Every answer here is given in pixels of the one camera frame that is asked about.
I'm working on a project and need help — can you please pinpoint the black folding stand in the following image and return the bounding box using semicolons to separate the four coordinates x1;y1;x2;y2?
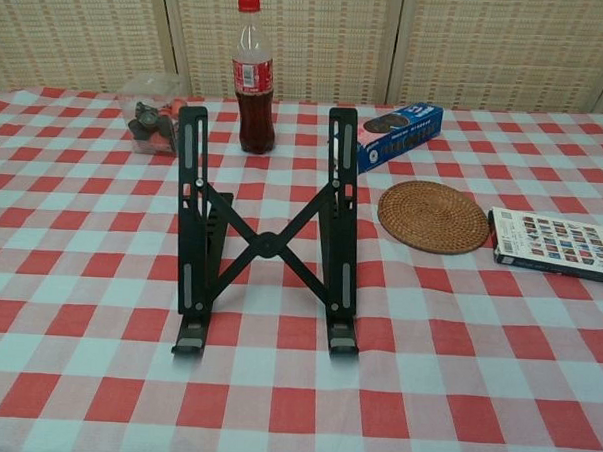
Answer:
169;99;371;365

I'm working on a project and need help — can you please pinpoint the cola bottle with red cap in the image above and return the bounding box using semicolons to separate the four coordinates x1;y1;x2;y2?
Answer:
227;0;283;155

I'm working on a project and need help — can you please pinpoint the round woven rattan coaster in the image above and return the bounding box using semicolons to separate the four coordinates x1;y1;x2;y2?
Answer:
375;177;492;257

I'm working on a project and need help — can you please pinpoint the blue cookie box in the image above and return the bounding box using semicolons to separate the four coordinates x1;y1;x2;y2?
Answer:
354;100;446;177

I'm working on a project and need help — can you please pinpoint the clear bag of snacks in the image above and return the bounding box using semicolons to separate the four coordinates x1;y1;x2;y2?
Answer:
114;70;199;158

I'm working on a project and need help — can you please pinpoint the red white checked tablecloth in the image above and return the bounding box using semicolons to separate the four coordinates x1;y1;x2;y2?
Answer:
0;85;603;452

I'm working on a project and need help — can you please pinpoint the flat box with picture grid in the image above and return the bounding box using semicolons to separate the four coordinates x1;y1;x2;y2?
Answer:
485;206;603;286

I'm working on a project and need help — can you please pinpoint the bamboo folding screen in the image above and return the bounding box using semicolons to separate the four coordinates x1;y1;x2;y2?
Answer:
0;0;603;120

